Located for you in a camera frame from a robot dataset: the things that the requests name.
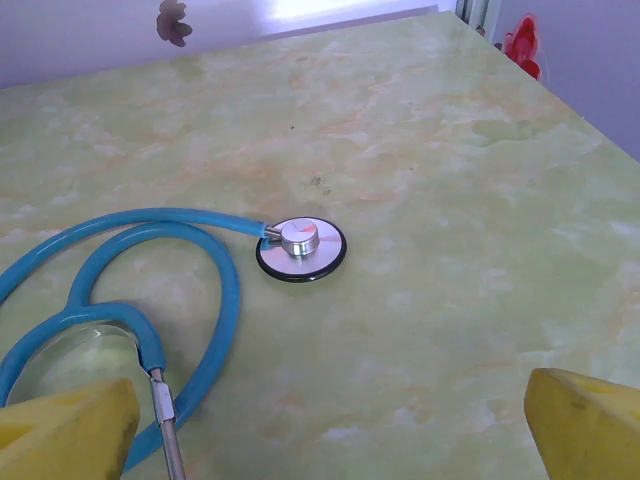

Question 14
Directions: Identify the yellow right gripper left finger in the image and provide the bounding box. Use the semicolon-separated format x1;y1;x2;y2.
0;378;141;480

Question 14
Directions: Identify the aluminium right frame post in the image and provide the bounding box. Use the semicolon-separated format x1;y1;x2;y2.
455;0;503;40

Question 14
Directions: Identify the blue stethoscope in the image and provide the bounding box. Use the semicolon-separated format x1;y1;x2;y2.
0;207;349;480

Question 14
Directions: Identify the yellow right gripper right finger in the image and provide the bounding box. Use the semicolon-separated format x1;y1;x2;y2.
523;367;640;480

